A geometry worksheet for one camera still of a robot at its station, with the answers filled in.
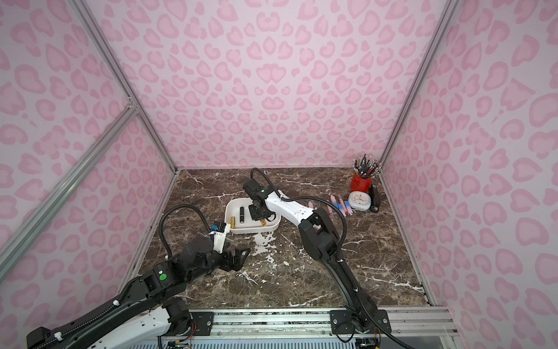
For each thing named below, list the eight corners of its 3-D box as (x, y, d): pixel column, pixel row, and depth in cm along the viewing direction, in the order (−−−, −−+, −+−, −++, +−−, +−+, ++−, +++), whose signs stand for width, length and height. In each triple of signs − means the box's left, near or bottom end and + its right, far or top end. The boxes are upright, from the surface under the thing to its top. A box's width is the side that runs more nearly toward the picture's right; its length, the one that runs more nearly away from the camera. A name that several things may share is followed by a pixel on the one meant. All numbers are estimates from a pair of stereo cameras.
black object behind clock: (370, 212, 104) (372, 206, 100) (368, 189, 113) (370, 183, 109) (378, 213, 104) (381, 207, 100) (376, 190, 112) (379, 184, 109)
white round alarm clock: (350, 211, 104) (352, 207, 101) (346, 194, 110) (348, 190, 108) (371, 211, 104) (373, 207, 101) (367, 194, 110) (368, 190, 107)
